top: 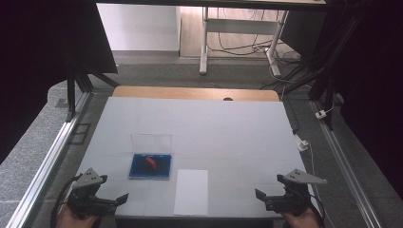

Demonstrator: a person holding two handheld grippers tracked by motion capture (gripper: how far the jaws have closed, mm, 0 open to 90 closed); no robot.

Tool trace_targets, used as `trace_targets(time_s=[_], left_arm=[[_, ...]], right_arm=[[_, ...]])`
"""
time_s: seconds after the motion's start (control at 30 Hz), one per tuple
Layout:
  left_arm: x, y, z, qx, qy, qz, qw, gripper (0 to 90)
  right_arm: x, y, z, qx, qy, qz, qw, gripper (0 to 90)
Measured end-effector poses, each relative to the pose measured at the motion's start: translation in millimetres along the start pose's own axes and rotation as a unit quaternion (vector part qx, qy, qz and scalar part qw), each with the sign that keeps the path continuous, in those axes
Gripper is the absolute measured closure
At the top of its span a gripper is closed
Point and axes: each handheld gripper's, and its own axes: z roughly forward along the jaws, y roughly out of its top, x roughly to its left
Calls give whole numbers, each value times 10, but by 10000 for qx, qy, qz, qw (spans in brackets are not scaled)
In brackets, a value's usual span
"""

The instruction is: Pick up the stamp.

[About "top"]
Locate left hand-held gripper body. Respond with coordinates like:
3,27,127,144
67,167,119,219

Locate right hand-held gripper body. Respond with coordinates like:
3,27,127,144
265,168,328,218

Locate person's right hand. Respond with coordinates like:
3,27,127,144
280,207,321,228

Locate person's left hand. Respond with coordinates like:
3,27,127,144
56,204,98,228

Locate white power adapter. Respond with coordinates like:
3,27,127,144
294,134,310,153

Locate blue box with clear lid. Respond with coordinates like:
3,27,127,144
128,133,173,181

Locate white paper sheet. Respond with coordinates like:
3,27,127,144
173,169,209,217

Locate white table cover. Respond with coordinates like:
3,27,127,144
75,96,318,220

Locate black metal stand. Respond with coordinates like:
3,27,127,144
65,47,122,124
283,0,374,131

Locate wooden table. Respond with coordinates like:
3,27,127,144
111,85,280,103

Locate black curtain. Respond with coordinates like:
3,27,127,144
279,0,403,201
0,0,119,165

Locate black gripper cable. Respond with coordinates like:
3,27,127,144
49,174,82,228
307,193,327,228

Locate aluminium rail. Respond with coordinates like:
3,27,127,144
5,91,93,228
308,100,386,228

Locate black floor cables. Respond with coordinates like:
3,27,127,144
207,8,313,91

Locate white desk frame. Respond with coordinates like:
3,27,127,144
199,6,290,78

